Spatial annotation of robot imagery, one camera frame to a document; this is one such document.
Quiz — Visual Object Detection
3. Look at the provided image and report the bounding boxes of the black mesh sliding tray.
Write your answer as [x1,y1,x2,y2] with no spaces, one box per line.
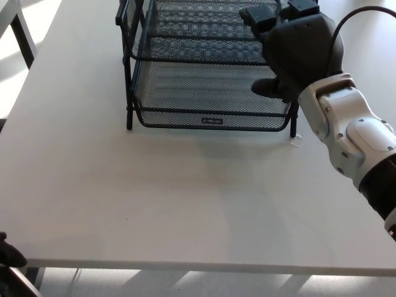
[131,0,279,66]

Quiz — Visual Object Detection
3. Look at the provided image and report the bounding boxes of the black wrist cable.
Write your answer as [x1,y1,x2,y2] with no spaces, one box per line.
[326,6,396,77]

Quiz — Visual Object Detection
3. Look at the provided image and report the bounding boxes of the black mesh tray with label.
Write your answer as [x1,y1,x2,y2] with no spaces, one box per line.
[132,58,293,132]

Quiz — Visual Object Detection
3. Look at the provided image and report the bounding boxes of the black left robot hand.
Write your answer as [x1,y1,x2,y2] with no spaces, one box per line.
[0,231,28,269]

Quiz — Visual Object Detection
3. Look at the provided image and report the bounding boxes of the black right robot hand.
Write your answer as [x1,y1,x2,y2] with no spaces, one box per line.
[238,0,346,105]

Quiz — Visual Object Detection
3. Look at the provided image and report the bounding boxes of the dark brown wooden furniture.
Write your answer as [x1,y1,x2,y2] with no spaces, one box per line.
[0,267,41,297]

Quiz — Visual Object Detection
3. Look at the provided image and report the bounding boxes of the black wire tray rack frame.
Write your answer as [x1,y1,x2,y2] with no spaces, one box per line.
[114,0,299,139]

